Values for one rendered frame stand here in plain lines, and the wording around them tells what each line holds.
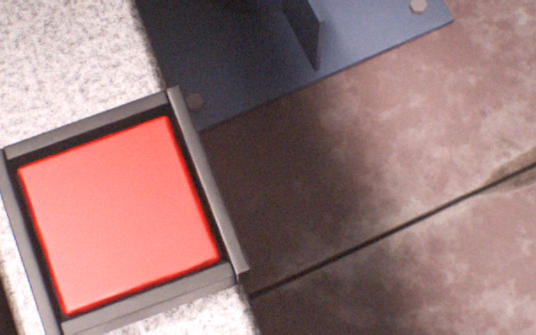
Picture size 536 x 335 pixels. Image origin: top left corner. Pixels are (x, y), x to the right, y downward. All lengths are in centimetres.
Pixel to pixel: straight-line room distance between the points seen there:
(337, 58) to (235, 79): 13
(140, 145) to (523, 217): 102
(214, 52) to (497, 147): 37
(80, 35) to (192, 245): 10
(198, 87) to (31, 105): 98
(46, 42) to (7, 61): 2
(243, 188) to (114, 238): 98
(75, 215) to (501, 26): 113
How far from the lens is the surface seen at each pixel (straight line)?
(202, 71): 144
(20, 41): 47
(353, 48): 145
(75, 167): 43
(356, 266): 137
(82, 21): 47
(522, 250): 141
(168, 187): 42
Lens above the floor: 133
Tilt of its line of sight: 71 degrees down
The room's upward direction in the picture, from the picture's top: straight up
